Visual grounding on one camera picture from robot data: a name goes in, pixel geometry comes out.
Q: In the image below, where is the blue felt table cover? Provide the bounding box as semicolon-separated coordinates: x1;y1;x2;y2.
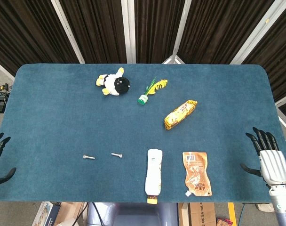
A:
0;63;286;203

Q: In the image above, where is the colourful snack packet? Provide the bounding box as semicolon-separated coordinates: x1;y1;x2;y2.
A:
215;218;233;226

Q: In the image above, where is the orange spout pouch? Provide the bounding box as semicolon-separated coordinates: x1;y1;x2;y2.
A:
182;151;213;197

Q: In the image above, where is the white partition frame post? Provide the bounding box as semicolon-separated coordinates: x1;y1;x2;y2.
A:
121;0;136;64
274;91;286;151
230;0;282;65
161;0;192;65
50;0;85;64
0;57;16;82

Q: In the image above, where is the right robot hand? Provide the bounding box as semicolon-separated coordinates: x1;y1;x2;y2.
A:
240;127;286;186

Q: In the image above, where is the black floor cable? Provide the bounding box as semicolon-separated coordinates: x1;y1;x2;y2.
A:
77;202;106;226

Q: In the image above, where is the blue grey robot torso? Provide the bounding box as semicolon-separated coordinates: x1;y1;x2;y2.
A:
86;202;179;226

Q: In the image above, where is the golden snack package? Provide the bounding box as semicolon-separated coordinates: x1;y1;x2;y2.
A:
164;99;198;131

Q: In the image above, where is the green yellow feather shuttlecock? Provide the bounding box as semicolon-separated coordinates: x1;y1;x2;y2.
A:
137;77;168;105

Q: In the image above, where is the brown cardboard box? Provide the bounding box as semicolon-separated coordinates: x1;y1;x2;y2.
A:
178;202;216;226

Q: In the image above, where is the white labelled drink bottle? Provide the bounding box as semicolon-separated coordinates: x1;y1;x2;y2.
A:
144;148;163;204

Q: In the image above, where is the black white yellow plush toy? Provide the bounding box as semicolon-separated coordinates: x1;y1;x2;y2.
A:
95;67;131;96

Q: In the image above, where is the dark brown pleated curtain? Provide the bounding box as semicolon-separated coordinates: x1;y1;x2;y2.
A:
241;0;286;102
178;0;274;65
0;0;79;76
135;0;185;64
59;0;127;64

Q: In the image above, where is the white blue printed box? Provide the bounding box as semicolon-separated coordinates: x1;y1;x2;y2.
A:
31;201;61;226

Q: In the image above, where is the white shoe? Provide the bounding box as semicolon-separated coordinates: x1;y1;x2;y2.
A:
255;202;275;212

